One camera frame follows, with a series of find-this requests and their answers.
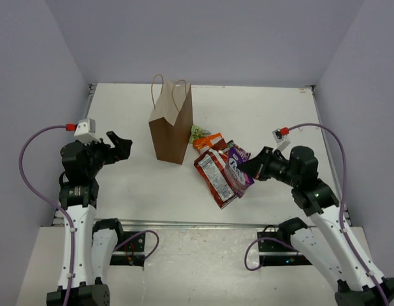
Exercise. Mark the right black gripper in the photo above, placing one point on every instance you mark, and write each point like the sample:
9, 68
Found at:
253, 166

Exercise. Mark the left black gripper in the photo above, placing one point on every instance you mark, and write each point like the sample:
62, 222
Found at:
107, 152

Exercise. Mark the purple Fox's candy bag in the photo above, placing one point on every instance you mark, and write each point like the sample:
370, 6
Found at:
240, 181

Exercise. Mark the red Doritos chip bag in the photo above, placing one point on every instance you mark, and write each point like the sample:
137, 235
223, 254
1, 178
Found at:
211, 165

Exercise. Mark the brown paper bag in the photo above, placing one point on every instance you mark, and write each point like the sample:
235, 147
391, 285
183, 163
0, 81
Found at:
171, 120

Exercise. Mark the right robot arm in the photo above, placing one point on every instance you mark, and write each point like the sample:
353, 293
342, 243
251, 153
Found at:
339, 258

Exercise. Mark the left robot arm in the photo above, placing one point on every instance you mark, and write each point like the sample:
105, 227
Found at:
89, 244

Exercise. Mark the brown M&M's packet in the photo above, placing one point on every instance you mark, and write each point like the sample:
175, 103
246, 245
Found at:
231, 144

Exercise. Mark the orange Reese's packet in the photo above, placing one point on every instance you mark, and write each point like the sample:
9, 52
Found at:
203, 144

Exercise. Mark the green candy packet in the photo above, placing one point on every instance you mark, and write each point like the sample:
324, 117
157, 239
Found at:
197, 133

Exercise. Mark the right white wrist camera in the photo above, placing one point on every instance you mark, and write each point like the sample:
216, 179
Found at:
281, 138

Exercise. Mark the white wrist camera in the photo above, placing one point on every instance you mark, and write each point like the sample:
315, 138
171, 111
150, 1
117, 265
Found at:
86, 131
281, 138

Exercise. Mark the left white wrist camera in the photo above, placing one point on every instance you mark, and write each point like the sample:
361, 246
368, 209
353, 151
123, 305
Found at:
86, 131

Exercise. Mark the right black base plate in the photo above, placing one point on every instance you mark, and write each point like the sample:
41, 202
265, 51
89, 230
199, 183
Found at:
272, 253

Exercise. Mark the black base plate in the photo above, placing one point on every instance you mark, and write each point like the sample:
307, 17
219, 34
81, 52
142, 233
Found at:
272, 253
130, 254

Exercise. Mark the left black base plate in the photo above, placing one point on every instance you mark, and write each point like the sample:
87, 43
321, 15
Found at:
130, 254

